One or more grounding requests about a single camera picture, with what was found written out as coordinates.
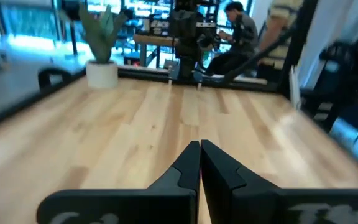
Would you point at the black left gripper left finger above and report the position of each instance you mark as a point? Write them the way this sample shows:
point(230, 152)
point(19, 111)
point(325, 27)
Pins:
point(135, 205)

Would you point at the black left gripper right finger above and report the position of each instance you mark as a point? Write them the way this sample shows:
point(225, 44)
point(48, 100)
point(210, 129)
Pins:
point(259, 205)

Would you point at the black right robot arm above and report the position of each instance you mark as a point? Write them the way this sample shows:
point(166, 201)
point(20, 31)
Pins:
point(186, 62)

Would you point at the wooden background table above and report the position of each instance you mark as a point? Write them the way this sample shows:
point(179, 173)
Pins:
point(154, 40)

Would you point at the seated person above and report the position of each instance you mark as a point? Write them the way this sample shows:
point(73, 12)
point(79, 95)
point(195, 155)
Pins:
point(244, 34)

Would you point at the potted green plant white pot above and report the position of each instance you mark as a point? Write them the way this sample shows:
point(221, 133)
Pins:
point(101, 74)

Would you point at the standing person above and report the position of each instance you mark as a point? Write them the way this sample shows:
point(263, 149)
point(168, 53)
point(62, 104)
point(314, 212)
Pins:
point(280, 12)

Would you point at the white upright card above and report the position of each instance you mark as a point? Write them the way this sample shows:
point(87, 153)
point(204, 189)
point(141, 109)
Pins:
point(294, 90)

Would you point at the black chair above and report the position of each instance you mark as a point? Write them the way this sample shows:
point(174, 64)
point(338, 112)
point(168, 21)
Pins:
point(334, 59)

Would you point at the black curved bracket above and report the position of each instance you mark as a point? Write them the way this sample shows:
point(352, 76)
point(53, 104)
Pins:
point(42, 77)

